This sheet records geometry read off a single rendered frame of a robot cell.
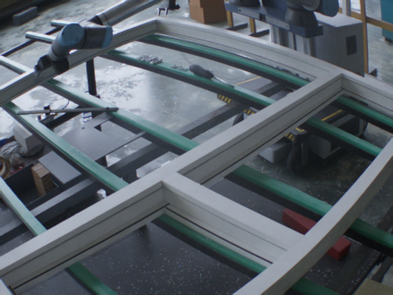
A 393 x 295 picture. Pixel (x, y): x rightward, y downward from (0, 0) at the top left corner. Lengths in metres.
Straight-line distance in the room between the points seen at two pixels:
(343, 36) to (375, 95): 1.14
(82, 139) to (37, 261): 0.63
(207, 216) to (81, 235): 0.28
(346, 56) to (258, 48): 0.99
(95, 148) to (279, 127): 0.52
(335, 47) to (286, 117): 1.36
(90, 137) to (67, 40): 0.35
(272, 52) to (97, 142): 0.77
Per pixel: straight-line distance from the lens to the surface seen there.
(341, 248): 1.43
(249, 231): 1.05
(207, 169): 1.29
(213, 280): 1.41
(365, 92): 1.74
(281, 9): 2.76
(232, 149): 1.33
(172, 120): 3.42
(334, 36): 2.77
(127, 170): 1.48
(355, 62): 2.97
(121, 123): 1.65
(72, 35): 1.67
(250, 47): 2.04
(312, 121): 1.56
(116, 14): 1.88
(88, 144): 1.54
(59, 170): 1.78
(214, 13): 5.47
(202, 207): 1.12
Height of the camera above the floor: 1.60
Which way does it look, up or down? 31 degrees down
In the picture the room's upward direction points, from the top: 5 degrees counter-clockwise
